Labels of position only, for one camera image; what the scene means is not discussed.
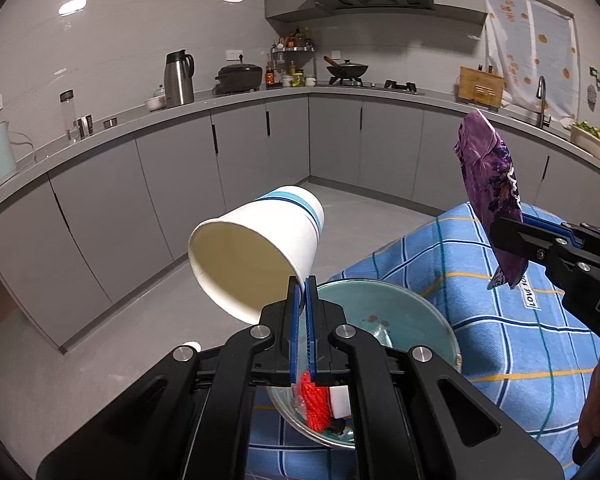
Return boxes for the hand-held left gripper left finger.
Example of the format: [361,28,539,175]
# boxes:
[36,276,306,480]

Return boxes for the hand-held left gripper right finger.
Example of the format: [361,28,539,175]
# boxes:
[305,275,566,480]

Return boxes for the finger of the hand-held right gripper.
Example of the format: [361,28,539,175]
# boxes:
[522,213,600,255]
[490,216,570,267]

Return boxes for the red orange wrappers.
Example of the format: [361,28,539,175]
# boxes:
[298,371,332,433]

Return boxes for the purple snack wrapper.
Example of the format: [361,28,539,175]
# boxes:
[454,109,526,291]

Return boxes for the teal metal-rimmed bowl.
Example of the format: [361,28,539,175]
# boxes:
[267,279,463,453]

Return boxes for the white paper cup blue stripes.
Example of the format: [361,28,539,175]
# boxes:
[187,186,326,323]

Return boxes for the white rectangular basin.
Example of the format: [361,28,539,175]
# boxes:
[570,122,600,162]

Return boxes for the blue plaid tablecloth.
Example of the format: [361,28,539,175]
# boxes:
[245,200,600,480]

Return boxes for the black kitchen faucet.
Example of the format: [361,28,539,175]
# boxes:
[536,76,552,128]

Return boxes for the white curtain orange print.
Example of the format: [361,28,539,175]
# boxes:
[484,0,578,121]

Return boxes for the gas stove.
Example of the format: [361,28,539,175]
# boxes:
[327,77,421,95]

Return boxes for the grey kitchen counter cabinets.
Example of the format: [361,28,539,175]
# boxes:
[0,85,600,351]

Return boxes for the black wok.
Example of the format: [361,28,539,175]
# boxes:
[323,56,370,80]

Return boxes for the black rice cooker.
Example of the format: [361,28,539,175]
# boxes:
[215,62,263,93]

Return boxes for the steel thermos jug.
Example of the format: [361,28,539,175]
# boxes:
[163,50,196,107]

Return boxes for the metal corner spice rack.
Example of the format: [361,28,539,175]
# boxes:
[271,45,316,66]

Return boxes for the glass bottle black lid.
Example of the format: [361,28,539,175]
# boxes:
[59,90,79,142]

